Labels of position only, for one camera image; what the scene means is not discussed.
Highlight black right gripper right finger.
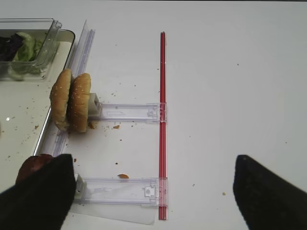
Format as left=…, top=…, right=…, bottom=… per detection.
left=233, top=155, right=307, bottom=230

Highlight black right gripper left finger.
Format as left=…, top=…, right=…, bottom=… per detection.
left=0, top=154, right=76, bottom=230

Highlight brown meat patty stack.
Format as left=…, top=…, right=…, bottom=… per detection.
left=15, top=154, right=53, bottom=184

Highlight green lettuce leaves in container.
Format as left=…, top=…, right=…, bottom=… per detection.
left=8, top=32, right=47, bottom=80

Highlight white pusher block patty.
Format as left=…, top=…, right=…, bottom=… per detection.
left=74, top=173, right=86, bottom=199

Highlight white metal tray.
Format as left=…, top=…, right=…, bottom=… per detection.
left=0, top=29, right=76, bottom=163

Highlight white pusher block bun right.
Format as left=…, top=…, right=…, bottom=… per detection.
left=88, top=93, right=101, bottom=117

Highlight sesame bun top outer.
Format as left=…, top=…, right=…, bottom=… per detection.
left=49, top=69, right=72, bottom=131

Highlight sesame bun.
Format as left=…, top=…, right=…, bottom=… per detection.
left=67, top=73, right=91, bottom=133
left=49, top=69, right=72, bottom=131

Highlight clear pusher track lower right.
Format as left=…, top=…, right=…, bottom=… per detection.
left=74, top=178, right=168, bottom=207

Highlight clear pusher track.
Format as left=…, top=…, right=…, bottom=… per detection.
left=97, top=103, right=167, bottom=123
left=74, top=178, right=168, bottom=207

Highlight clear pusher track upper right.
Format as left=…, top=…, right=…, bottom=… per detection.
left=97, top=103, right=167, bottom=123

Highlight sesame bun top inner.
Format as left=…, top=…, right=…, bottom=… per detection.
left=67, top=73, right=91, bottom=133

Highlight clear plastic salad container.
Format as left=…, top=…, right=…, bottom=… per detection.
left=0, top=18, right=62, bottom=81

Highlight purple cabbage shreds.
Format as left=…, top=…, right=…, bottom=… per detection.
left=0, top=34, right=24, bottom=62

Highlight red rail right side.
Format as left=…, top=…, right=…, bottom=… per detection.
left=158, top=31, right=168, bottom=220

